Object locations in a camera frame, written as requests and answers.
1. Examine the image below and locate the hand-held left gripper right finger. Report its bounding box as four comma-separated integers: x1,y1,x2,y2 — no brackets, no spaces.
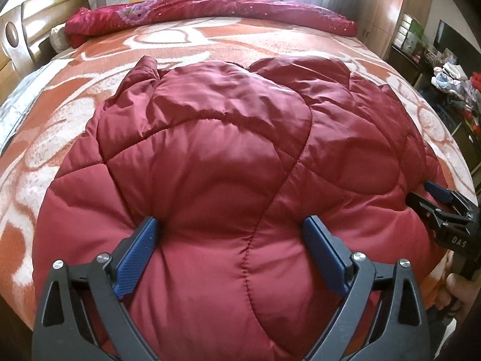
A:
301,215,429,361

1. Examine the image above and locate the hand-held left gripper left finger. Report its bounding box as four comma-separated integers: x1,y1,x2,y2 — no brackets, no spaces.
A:
32,216,162,361

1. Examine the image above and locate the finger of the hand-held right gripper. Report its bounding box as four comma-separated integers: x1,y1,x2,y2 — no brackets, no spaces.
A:
424,181,457,205
408,192,448,231

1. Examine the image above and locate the dark red quilted jacket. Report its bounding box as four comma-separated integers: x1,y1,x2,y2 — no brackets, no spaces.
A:
33,56,449,361

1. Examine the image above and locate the pile of clothes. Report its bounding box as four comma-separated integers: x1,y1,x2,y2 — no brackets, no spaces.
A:
431,62,481,136

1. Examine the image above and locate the person's right hand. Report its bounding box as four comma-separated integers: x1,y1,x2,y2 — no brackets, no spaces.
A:
435,272,475,311

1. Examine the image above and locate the dark desk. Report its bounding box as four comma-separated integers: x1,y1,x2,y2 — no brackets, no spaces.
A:
391,45,481,181

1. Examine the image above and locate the black monitor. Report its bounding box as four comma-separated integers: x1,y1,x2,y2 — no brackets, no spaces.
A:
434,20,478,64

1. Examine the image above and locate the stack of storage boxes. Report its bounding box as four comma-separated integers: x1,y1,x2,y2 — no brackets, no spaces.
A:
393,13,425,51

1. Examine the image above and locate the wooden wardrobe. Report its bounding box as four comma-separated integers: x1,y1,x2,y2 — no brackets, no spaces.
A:
353,0,437,59

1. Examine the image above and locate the white bed sheet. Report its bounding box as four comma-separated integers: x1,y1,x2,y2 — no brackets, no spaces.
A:
0,60,53,155

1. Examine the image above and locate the orange floral blanket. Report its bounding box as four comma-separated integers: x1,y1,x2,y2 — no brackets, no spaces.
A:
0,17,474,332

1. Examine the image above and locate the white pillow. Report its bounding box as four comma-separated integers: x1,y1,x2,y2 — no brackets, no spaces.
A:
49,23,76,53

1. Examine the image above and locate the red sequined quilt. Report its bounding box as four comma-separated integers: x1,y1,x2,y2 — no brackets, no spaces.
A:
65,0,358,49

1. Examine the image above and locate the wooden headboard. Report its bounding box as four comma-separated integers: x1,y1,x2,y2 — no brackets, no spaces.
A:
0,0,91,94

